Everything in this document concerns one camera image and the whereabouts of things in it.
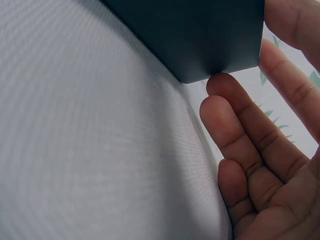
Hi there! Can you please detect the person's right hand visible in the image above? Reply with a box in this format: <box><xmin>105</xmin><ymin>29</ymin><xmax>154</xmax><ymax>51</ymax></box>
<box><xmin>199</xmin><ymin>0</ymin><xmax>320</xmax><ymax>240</ymax></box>

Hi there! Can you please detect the dark grey box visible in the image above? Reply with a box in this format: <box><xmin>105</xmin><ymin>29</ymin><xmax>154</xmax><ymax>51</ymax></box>
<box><xmin>98</xmin><ymin>0</ymin><xmax>266</xmax><ymax>85</ymax></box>

